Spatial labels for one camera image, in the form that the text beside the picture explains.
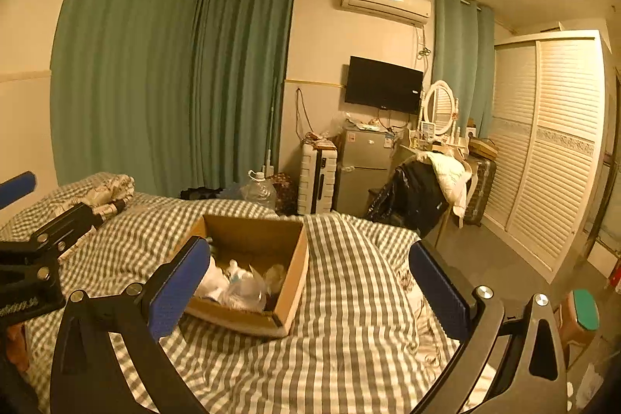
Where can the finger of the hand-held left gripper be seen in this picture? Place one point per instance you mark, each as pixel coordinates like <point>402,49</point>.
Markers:
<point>17,188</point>
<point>68,222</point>

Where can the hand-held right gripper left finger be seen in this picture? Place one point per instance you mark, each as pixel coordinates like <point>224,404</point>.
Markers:
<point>177,292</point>

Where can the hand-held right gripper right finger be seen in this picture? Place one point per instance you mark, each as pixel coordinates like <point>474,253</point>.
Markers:
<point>440,292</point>

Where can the clear cotton swab bag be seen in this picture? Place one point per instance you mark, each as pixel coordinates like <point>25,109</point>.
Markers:
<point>245,290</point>

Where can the cream lace cloth bundle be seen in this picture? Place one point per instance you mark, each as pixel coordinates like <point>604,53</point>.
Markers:
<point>275,278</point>

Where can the brown cardboard box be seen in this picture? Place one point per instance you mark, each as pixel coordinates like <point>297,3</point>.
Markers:
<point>286,278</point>

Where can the person's left hand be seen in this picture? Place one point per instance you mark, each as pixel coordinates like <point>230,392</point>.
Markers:
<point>17,348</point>

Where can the black cloth item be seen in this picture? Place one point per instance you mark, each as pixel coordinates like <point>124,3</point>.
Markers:
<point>201,193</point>

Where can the black jacket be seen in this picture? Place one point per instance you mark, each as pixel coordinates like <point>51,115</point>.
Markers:
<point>407,195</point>

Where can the grey hard suitcase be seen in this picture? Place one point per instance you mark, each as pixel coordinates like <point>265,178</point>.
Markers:
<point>480,191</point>

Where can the white padded jacket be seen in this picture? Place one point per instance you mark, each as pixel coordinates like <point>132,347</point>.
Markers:
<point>449,176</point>

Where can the clear water jug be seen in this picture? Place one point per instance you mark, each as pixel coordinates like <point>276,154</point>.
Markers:
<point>259,193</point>

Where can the silver small fridge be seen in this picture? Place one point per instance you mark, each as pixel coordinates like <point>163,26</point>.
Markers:
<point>361,171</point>

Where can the green topped stool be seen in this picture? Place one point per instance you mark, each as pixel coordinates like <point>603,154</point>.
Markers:
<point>584,312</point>

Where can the brown patterned bag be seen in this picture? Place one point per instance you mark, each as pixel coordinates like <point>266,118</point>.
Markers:
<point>284,193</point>

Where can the white dressing table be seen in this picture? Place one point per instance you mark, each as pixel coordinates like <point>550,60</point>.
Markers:
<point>412,147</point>

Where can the wooden box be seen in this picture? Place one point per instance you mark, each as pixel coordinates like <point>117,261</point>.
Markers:
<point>482,148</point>

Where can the wide green curtain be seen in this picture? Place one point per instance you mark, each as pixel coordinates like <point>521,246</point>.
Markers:
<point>131,79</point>

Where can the white ribbed suitcase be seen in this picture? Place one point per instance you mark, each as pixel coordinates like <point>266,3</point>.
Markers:
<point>315,179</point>

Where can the red container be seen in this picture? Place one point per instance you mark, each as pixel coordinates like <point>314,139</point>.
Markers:
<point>615,278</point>

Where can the white plastic bag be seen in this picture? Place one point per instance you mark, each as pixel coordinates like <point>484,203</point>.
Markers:
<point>589,387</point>

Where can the white oval mirror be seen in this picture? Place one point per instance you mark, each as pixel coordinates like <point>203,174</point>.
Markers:
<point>440,108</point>

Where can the white louvred wardrobe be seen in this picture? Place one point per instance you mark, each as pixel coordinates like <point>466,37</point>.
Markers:
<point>548,142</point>

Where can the white pole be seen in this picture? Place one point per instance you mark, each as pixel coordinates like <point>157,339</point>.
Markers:
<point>271,128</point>

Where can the narrow green curtain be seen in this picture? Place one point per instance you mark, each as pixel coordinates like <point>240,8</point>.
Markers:
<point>242,74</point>

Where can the light green curtain with eyelets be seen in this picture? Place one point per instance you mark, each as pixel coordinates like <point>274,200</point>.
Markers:
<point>461,65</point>

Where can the white air conditioner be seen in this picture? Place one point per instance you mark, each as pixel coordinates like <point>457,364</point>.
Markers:
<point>385,1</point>

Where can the black wall television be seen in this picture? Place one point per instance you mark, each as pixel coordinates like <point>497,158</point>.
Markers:
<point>383,84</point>

